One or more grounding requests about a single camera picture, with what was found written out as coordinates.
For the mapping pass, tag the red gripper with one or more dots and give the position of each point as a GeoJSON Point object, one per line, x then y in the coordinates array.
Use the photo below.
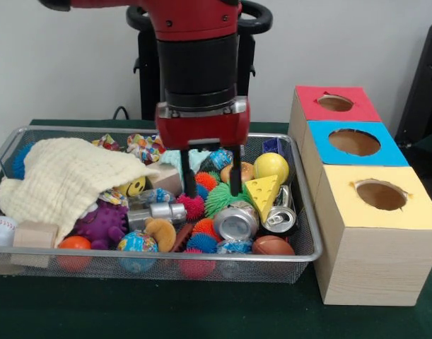
{"type": "Point", "coordinates": [201, 130]}

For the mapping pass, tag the light blue waffle cloth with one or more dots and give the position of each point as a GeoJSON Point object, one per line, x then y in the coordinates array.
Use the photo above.
{"type": "Point", "coordinates": [198, 159]}

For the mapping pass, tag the brown plush bear toy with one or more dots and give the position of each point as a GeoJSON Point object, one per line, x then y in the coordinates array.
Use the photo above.
{"type": "Point", "coordinates": [164, 233]}

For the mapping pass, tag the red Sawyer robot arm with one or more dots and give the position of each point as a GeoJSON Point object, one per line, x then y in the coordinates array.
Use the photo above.
{"type": "Point", "coordinates": [198, 63]}

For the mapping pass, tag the silver mesh bin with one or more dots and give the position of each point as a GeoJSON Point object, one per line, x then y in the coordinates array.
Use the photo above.
{"type": "Point", "coordinates": [272, 272]}

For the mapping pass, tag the wooden box with three holes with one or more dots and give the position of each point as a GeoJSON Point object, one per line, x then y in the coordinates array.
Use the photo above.
{"type": "Point", "coordinates": [371, 261]}

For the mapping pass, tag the green spiky ball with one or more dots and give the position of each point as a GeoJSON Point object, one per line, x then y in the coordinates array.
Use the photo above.
{"type": "Point", "coordinates": [219, 199]}

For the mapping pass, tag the toy hamburger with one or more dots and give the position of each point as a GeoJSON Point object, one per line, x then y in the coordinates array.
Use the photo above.
{"type": "Point", "coordinates": [247, 171]}

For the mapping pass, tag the crushed silver can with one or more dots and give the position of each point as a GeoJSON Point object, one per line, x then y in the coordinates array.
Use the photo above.
{"type": "Point", "coordinates": [235, 222]}

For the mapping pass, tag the yellow cheese wedge toy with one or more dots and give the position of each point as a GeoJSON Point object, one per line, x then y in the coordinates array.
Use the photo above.
{"type": "Point", "coordinates": [261, 194]}

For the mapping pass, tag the yellow ball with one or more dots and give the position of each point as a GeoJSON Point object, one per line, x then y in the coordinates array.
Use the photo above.
{"type": "Point", "coordinates": [270, 167]}

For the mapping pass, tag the brown toy football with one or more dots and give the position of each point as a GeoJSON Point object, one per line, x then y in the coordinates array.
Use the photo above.
{"type": "Point", "coordinates": [272, 245]}

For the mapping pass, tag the globe print ball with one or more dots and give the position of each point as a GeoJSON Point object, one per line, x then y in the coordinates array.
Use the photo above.
{"type": "Point", "coordinates": [138, 243]}

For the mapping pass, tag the cream waffle cloth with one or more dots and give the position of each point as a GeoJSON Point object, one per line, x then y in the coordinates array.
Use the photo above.
{"type": "Point", "coordinates": [67, 176]}

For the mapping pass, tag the white baseball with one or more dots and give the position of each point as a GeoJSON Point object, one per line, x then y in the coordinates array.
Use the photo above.
{"type": "Point", "coordinates": [1, 231]}

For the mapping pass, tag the black upright panel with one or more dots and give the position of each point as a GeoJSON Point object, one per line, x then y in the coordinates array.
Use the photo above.
{"type": "Point", "coordinates": [424, 88]}

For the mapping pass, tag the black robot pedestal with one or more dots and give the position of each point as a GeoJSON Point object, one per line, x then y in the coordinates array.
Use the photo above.
{"type": "Point", "coordinates": [145, 70]}

